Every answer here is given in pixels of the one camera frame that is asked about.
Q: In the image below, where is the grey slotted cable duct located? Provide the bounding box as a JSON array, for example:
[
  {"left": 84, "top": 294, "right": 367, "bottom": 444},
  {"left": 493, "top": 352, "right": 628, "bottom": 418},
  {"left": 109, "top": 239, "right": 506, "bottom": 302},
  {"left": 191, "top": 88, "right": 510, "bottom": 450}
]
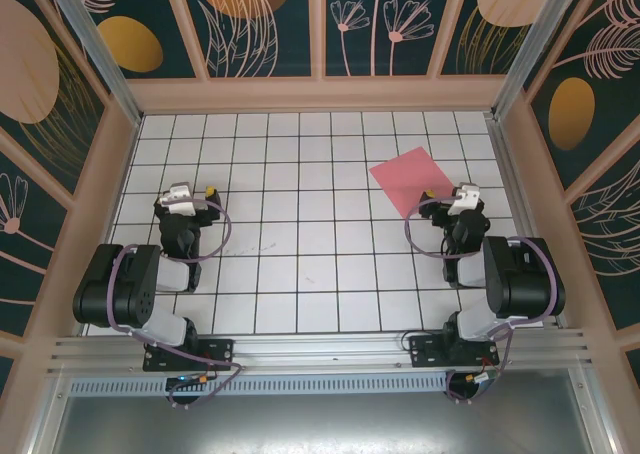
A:
[{"left": 67, "top": 372, "right": 451, "bottom": 398}]

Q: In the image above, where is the pink paper sheet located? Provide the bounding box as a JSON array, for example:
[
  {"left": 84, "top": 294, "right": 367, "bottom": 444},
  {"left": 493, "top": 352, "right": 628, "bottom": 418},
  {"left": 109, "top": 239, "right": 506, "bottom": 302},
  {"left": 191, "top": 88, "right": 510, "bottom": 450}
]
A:
[{"left": 368, "top": 146, "right": 454, "bottom": 220}]

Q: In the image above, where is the shiny metal sheet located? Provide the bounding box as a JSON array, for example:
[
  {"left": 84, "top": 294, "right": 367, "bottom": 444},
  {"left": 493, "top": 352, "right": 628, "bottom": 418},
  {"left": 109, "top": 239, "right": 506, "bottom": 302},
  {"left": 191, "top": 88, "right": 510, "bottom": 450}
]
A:
[{"left": 29, "top": 368, "right": 616, "bottom": 454}]

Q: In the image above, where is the long aluminium mounting rail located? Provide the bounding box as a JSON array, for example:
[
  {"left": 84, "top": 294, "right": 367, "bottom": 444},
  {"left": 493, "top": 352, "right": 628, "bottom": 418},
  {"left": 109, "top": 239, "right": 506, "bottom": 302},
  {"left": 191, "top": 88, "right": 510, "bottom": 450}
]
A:
[{"left": 47, "top": 327, "right": 596, "bottom": 380}]

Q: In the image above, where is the aluminium table side rail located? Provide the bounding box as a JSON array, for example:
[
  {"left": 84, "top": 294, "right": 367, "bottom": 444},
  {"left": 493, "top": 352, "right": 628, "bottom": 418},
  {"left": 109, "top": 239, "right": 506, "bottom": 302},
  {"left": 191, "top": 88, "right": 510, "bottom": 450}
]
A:
[{"left": 484, "top": 113, "right": 569, "bottom": 331}]

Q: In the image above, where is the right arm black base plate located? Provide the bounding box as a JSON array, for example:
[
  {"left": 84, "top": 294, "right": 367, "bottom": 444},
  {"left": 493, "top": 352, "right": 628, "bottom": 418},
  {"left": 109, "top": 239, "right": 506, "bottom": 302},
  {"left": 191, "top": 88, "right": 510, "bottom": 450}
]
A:
[{"left": 408, "top": 334, "right": 501, "bottom": 370}]

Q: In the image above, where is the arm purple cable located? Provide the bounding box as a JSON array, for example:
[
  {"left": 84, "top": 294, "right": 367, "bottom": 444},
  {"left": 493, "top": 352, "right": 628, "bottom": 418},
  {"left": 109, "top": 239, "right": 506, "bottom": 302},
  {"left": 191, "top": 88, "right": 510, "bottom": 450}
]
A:
[
  {"left": 403, "top": 197, "right": 560, "bottom": 405},
  {"left": 107, "top": 197, "right": 245, "bottom": 409}
]

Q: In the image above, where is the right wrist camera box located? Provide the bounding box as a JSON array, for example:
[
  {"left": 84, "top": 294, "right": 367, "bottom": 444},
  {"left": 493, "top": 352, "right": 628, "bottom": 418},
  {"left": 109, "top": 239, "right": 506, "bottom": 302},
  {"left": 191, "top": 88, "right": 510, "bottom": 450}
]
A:
[{"left": 446, "top": 182, "right": 482, "bottom": 219}]

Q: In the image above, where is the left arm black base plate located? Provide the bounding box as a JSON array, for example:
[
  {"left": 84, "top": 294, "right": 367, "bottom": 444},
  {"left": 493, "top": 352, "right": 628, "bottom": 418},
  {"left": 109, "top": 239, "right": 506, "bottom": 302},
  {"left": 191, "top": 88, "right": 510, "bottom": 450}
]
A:
[{"left": 142, "top": 337, "right": 236, "bottom": 373}]

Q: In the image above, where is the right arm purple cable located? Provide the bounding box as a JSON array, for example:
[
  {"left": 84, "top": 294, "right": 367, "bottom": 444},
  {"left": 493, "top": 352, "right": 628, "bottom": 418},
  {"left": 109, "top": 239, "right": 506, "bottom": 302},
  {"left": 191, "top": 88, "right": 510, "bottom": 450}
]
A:
[{"left": 403, "top": 197, "right": 560, "bottom": 405}]

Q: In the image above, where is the aluminium corner post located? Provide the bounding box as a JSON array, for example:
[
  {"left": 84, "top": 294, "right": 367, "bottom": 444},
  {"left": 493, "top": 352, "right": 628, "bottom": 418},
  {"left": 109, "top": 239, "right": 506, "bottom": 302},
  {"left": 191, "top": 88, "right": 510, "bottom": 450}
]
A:
[
  {"left": 491, "top": 0, "right": 595, "bottom": 121},
  {"left": 39, "top": 0, "right": 145, "bottom": 128}
]

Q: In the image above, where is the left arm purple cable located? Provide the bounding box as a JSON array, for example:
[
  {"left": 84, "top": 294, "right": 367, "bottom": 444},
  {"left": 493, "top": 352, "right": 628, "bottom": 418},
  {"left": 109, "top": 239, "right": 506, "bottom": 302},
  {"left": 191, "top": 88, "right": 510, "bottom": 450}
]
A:
[{"left": 107, "top": 197, "right": 245, "bottom": 409}]

